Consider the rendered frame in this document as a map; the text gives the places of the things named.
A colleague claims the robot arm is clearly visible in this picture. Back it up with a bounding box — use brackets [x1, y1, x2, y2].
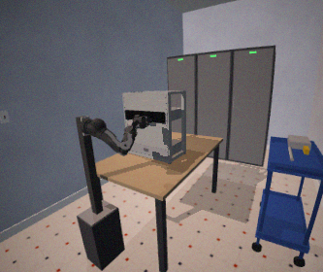
[81, 117, 140, 156]

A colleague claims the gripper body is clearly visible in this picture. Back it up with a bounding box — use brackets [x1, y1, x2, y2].
[134, 115, 146, 129]

